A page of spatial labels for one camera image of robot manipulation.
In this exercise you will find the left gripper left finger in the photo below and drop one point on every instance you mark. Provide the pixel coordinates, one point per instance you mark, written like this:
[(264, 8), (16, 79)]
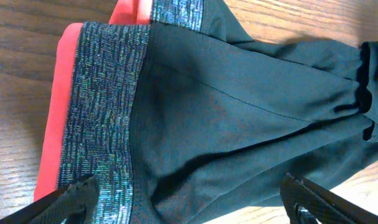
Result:
[(72, 204)]

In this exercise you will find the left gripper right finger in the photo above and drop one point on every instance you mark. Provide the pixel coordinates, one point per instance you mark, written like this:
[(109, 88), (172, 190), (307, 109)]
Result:
[(306, 202)]

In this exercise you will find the black leggings with coral cuffs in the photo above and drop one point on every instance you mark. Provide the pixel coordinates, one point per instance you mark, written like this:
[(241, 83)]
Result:
[(183, 117)]

